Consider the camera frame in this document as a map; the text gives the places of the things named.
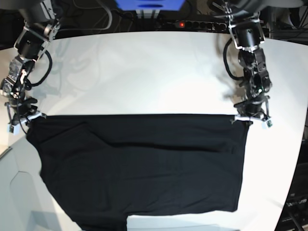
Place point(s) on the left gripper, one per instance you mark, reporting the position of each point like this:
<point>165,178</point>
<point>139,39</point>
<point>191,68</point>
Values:
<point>252,110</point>

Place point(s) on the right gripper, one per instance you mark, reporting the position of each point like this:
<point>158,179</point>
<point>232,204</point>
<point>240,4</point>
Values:
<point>22,111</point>

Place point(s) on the black T-shirt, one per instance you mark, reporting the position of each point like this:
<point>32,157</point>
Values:
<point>101,169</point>

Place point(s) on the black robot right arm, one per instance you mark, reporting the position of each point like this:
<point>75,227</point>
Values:
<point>42,22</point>

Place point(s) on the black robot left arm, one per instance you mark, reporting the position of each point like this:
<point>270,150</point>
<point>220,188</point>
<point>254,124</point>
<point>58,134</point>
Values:
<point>244,26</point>

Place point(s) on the black power strip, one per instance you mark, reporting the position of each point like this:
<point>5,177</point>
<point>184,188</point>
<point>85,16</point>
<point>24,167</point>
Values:
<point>196,26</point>

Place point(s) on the black equipment case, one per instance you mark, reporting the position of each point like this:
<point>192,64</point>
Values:
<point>294,215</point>

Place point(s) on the blue plastic box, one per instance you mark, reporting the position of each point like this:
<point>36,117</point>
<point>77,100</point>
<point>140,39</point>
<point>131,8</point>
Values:
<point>165,5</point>

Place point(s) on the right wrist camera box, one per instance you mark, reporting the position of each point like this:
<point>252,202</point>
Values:
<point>13,129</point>

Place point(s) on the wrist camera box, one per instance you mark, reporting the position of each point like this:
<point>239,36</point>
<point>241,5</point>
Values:
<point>13,129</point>
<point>266,124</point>

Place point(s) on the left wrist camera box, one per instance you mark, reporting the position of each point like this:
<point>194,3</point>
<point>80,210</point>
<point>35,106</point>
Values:
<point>266,124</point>

